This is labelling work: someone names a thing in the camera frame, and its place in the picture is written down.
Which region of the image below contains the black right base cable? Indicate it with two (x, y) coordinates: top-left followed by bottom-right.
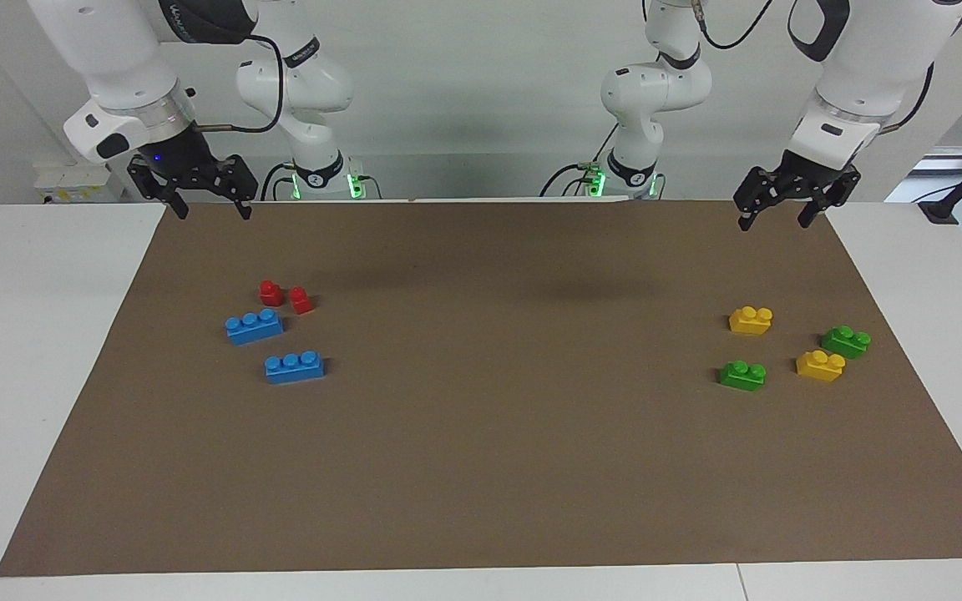
(261, 162), (298, 201)

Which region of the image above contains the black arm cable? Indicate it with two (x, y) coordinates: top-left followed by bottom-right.
(194, 33), (286, 134)
(692, 0), (937, 136)

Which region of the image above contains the yellow two-stud toy brick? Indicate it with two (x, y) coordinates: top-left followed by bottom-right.
(729, 306), (774, 336)
(796, 350), (847, 383)

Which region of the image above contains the blue three-stud toy brick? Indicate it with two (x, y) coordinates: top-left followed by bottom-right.
(225, 308), (285, 346)
(265, 351), (325, 386)

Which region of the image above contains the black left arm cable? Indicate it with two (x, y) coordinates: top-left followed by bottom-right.
(692, 0), (937, 136)

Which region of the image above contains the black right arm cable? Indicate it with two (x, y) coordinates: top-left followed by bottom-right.
(194, 33), (286, 134)

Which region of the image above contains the white wall socket box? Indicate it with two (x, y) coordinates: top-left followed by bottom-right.
(34, 162), (127, 205)

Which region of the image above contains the brown paper table mat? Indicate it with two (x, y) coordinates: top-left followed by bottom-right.
(0, 198), (962, 578)

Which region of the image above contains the green two-stud toy brick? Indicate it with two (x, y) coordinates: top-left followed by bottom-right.
(719, 360), (767, 392)
(821, 325), (873, 360)

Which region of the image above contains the black base cable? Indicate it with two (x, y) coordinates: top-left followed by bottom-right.
(539, 124), (620, 198)
(261, 162), (298, 201)

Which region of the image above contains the black left base cable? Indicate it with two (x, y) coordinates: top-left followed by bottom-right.
(539, 124), (620, 198)

